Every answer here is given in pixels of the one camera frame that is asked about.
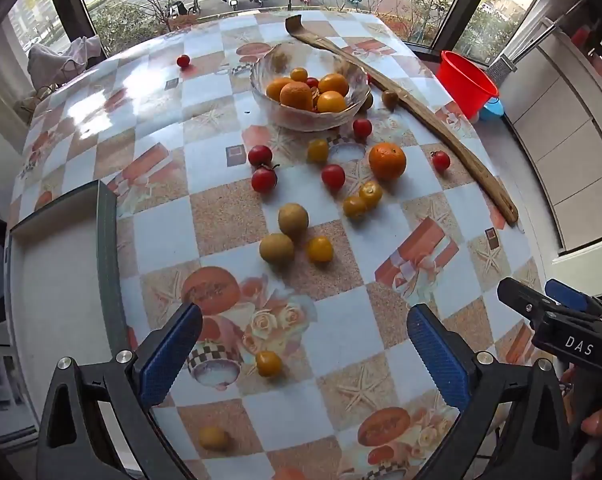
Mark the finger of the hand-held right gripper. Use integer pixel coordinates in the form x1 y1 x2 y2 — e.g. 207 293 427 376
497 277 556 320
545 279 602 313

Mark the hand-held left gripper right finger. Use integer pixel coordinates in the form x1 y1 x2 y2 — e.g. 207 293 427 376
407 302 574 480

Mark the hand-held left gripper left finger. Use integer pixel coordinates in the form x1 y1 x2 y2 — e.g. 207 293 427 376
37 302 204 480

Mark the pale yellow cherry tomato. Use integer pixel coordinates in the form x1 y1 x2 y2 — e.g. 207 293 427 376
199 426 230 452

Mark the white tray with grey rim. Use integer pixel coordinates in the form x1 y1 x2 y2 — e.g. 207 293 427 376
3 180 132 461

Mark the red cherry tomato with stem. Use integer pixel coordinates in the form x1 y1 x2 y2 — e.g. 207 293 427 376
251 165 279 193

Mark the clear glass bowl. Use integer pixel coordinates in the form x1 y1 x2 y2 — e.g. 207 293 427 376
250 45 372 132

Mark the person's right hand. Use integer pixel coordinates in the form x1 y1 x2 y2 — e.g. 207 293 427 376
563 367 602 440

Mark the checkered printed tablecloth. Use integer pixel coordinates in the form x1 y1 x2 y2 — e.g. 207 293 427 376
8 9 556 480

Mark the white cabinet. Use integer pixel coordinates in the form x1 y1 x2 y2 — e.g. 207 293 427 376
501 15 602 261

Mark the orange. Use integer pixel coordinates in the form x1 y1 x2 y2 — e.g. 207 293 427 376
316 90 348 114
369 142 408 181
279 81 314 112
318 73 350 98
266 77 294 103

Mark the blue plastic container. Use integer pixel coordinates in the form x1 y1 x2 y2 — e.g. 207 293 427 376
478 97 504 122

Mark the red plastic bucket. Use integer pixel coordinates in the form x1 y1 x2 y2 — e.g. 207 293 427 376
440 50 500 121

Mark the grey mesh panel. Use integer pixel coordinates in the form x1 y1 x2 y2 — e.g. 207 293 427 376
488 55 516 86

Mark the grey crumpled cloth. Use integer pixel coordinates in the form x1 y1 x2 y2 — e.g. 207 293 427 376
28 36 104 91

